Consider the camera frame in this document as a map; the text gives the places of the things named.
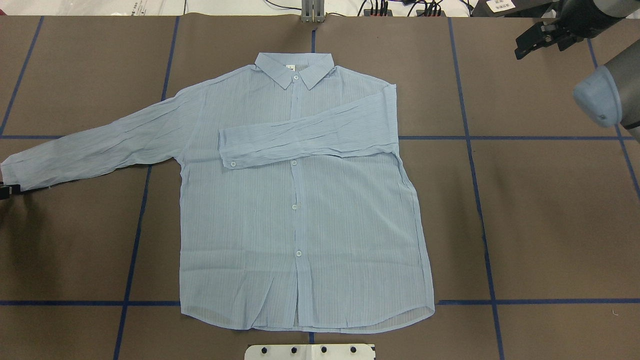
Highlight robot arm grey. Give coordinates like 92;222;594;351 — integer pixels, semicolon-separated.
514;0;640;141

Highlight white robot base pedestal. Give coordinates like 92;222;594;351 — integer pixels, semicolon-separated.
244;343;377;360

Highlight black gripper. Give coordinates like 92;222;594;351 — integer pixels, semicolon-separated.
514;20;583;60

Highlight black box with white label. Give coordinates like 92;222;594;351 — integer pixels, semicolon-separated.
471;0;556;18

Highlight grey metal post bracket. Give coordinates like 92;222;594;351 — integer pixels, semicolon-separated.
301;0;326;24

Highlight light blue button-up shirt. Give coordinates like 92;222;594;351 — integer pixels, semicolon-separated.
1;53;435;334

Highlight black cables at table edge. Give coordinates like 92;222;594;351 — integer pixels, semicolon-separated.
264;0;473;18

